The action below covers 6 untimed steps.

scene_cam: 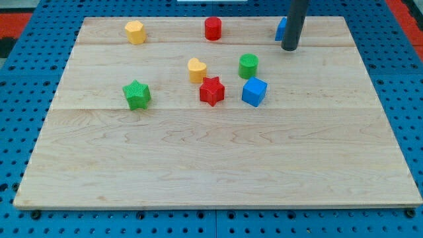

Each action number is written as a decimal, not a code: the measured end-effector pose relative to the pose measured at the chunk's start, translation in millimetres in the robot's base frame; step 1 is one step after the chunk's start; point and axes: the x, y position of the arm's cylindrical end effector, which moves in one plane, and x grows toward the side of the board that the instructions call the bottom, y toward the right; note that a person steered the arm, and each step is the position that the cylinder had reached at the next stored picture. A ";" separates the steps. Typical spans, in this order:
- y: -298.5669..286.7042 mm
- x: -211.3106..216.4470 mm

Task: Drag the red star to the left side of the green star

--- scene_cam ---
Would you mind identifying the red cylinder block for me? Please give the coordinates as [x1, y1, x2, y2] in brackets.
[204, 17, 222, 41]

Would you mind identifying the green star block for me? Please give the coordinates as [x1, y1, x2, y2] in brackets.
[122, 80, 151, 110]

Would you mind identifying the yellow hexagon block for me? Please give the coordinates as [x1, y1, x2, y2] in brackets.
[124, 20, 147, 44]

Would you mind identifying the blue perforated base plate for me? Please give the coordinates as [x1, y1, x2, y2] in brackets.
[1, 1, 422, 237]

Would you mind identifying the yellow heart block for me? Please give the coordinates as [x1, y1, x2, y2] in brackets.
[187, 58, 207, 83]

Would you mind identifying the light wooden board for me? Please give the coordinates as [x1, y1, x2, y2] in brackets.
[14, 17, 422, 210]

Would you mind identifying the green cylinder block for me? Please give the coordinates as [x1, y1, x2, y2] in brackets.
[238, 54, 259, 79]

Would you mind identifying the blue block behind rod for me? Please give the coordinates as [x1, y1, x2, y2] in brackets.
[274, 17, 287, 41]

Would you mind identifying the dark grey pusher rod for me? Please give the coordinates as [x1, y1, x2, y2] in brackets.
[281, 0, 310, 52]

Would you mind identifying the blue cube block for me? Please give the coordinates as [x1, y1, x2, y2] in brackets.
[241, 77, 268, 107]

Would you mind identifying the red star block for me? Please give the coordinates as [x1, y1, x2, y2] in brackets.
[200, 77, 225, 106]

